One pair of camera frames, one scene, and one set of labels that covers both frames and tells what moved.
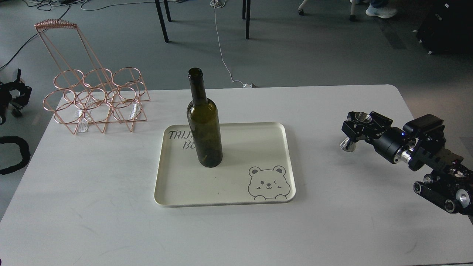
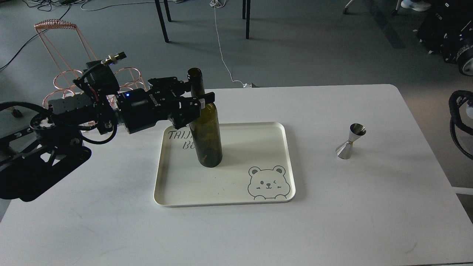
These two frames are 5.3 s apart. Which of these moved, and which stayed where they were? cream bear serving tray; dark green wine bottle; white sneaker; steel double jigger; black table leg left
Moved: steel double jigger; white sneaker
Stayed: black table leg left; dark green wine bottle; cream bear serving tray
